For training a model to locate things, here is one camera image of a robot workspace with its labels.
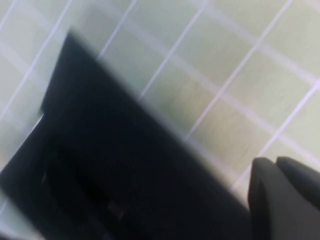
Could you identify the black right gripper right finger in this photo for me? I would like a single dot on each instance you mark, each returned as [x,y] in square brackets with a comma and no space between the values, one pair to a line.
[300,177]

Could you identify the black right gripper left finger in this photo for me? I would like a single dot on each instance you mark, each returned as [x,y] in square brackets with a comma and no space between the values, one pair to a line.
[275,207]

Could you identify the black glasses case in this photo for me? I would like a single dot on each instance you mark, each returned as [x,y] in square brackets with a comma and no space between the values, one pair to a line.
[112,150]

